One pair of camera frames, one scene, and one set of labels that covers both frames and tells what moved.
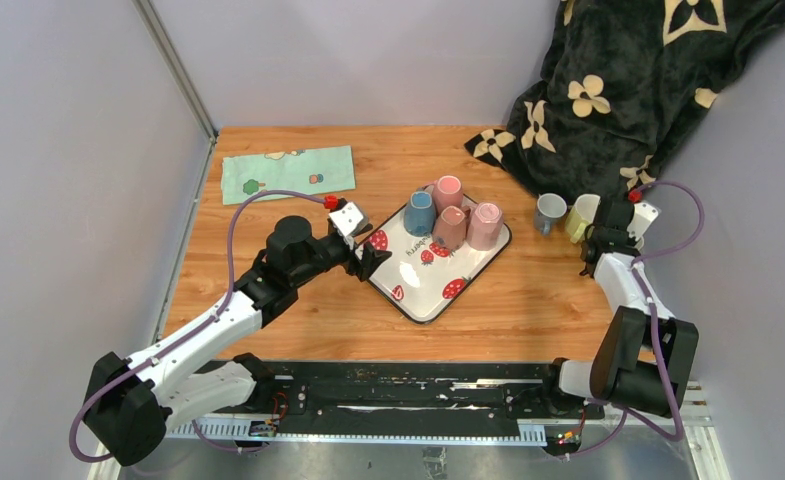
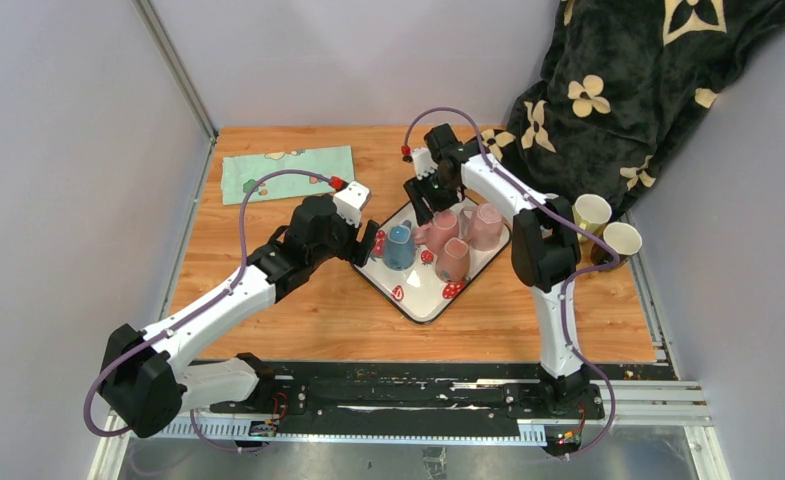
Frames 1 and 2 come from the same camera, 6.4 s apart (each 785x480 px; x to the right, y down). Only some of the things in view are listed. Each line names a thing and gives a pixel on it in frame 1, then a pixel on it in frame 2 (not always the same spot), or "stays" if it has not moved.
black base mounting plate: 408,396 stays
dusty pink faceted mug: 450,227 → 453,263
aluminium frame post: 175,63 stays
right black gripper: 631,244 → 417,190
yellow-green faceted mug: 581,214 stays
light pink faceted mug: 484,226 stays
